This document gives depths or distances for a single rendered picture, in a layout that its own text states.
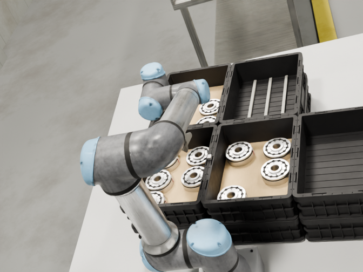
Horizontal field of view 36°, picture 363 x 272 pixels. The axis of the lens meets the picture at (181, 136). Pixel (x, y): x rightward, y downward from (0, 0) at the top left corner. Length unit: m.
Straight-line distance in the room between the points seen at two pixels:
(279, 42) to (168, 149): 2.56
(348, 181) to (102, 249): 0.95
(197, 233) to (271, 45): 2.37
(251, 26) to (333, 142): 2.17
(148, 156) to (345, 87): 1.36
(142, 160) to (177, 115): 0.20
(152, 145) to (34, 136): 3.12
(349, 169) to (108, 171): 0.90
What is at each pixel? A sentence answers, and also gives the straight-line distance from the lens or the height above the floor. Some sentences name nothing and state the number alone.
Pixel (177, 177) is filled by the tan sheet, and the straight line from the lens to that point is 2.09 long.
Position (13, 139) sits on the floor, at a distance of 4.50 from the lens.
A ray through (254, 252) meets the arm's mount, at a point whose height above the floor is 0.80.
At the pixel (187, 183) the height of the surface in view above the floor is 0.86.
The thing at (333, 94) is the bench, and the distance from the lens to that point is 2.45.
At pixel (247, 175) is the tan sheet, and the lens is 1.99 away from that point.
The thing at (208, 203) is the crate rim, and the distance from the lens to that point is 1.81.
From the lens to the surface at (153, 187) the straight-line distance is 2.05.
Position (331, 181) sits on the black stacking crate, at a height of 0.83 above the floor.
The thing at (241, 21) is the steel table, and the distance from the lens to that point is 4.17.
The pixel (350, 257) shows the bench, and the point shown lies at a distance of 1.86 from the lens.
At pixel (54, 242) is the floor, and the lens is 3.42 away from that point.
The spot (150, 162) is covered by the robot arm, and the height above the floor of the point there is 1.39.
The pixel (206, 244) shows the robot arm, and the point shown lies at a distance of 1.57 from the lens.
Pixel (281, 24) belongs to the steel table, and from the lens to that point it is 4.00.
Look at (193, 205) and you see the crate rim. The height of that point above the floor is 0.93.
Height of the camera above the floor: 2.20
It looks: 37 degrees down
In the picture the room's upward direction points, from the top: 23 degrees counter-clockwise
